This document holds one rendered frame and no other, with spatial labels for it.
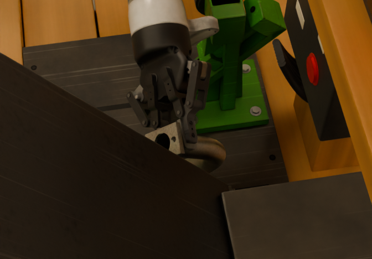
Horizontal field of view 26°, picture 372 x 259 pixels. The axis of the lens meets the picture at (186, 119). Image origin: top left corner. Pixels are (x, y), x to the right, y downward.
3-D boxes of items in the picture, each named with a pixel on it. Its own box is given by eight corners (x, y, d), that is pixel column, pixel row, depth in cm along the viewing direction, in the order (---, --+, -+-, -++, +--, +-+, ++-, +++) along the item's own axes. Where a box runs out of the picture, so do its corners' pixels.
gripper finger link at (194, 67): (191, 58, 98) (180, 105, 99) (202, 61, 97) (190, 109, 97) (206, 61, 100) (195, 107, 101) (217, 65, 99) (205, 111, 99)
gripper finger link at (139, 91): (155, 72, 106) (164, 82, 105) (138, 98, 108) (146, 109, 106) (141, 69, 104) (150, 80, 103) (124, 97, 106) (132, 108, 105)
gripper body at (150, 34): (115, 36, 104) (125, 105, 102) (161, 11, 99) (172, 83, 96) (157, 46, 110) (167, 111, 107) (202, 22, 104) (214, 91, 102)
